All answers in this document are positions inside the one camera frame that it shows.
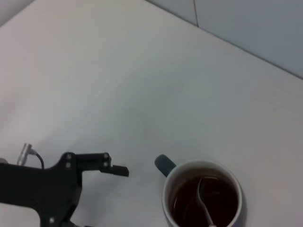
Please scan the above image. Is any pink handled metal spoon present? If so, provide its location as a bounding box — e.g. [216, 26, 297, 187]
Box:
[196, 177, 217, 227]

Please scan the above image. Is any left gripper plug with cable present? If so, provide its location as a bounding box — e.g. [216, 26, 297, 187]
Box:
[17, 142, 45, 170]

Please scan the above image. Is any grey ceramic cup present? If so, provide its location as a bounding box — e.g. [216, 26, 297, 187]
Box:
[154, 154, 247, 227]

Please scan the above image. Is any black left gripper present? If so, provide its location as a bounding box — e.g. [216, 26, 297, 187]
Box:
[0, 152, 130, 227]

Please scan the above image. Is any dark brown liquid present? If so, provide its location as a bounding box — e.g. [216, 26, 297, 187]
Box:
[170, 167, 239, 227]

